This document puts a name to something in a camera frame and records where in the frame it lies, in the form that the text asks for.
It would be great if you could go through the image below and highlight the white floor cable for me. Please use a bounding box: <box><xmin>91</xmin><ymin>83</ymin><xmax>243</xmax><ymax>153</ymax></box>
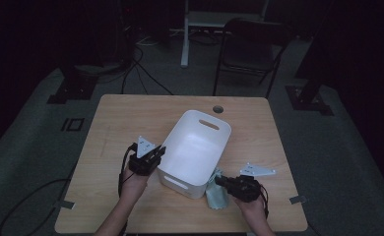
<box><xmin>135</xmin><ymin>34</ymin><xmax>161</xmax><ymax>47</ymax></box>

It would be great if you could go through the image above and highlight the grey round stand base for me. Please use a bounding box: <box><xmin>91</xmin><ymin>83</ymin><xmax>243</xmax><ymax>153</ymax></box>
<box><xmin>75</xmin><ymin>62</ymin><xmax>122</xmax><ymax>76</ymax></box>

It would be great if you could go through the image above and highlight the white plastic storage bin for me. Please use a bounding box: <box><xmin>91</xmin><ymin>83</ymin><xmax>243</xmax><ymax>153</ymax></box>
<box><xmin>157</xmin><ymin>109</ymin><xmax>232</xmax><ymax>200</ymax></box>

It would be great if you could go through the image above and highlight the grey tape strip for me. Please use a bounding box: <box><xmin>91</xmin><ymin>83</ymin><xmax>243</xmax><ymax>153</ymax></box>
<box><xmin>288</xmin><ymin>195</ymin><xmax>308</xmax><ymax>205</ymax></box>
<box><xmin>52</xmin><ymin>200</ymin><xmax>77</xmax><ymax>210</ymax></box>

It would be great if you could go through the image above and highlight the hand-held gripper cable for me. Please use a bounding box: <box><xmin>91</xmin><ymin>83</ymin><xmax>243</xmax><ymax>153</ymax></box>
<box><xmin>117</xmin><ymin>142</ymin><xmax>139</xmax><ymax>236</ymax></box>
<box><xmin>258</xmin><ymin>185</ymin><xmax>270</xmax><ymax>219</ymax></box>

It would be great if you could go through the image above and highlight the black folding chair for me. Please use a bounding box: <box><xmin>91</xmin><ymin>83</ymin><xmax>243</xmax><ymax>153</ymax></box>
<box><xmin>213</xmin><ymin>18</ymin><xmax>292</xmax><ymax>99</ymax></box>

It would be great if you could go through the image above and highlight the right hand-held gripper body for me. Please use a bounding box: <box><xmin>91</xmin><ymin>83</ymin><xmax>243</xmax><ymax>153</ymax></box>
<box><xmin>227</xmin><ymin>162</ymin><xmax>277</xmax><ymax>203</ymax></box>

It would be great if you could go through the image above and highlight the white metal table frame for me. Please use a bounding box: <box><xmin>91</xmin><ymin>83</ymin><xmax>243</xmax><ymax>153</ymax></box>
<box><xmin>179</xmin><ymin>0</ymin><xmax>270</xmax><ymax>69</ymax></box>

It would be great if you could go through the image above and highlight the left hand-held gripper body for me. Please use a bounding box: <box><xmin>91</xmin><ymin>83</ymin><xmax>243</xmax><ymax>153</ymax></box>
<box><xmin>128</xmin><ymin>135</ymin><xmax>160</xmax><ymax>177</ymax></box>

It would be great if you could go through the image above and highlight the left hand-held gripper cable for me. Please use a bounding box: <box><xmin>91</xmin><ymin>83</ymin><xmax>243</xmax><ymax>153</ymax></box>
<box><xmin>117</xmin><ymin>142</ymin><xmax>139</xmax><ymax>236</ymax></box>

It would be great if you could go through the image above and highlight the black stand with flat base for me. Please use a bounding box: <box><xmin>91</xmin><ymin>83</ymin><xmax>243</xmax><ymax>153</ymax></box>
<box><xmin>46</xmin><ymin>63</ymin><xmax>99</xmax><ymax>105</ymax></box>
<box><xmin>285</xmin><ymin>0</ymin><xmax>336</xmax><ymax>116</ymax></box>

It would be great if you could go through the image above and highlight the light blue cloth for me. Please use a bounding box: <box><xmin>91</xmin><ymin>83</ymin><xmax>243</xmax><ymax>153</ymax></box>
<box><xmin>205</xmin><ymin>167</ymin><xmax>229</xmax><ymax>210</ymax></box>

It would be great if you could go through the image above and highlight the right hand-held gripper cable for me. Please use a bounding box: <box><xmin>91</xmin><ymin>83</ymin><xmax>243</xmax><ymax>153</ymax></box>
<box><xmin>258</xmin><ymin>185</ymin><xmax>270</xmax><ymax>219</ymax></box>

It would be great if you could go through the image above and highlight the person's left hand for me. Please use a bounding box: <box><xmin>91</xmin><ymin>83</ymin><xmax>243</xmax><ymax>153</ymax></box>
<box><xmin>119</xmin><ymin>162</ymin><xmax>151</xmax><ymax>199</ymax></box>

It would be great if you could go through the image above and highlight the long black floor cable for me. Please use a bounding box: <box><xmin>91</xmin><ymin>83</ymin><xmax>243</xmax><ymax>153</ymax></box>
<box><xmin>0</xmin><ymin>178</ymin><xmax>73</xmax><ymax>236</ymax></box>

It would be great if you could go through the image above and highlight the person's right hand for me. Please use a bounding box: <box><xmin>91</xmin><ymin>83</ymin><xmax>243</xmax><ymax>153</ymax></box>
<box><xmin>233</xmin><ymin>196</ymin><xmax>269</xmax><ymax>219</ymax></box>

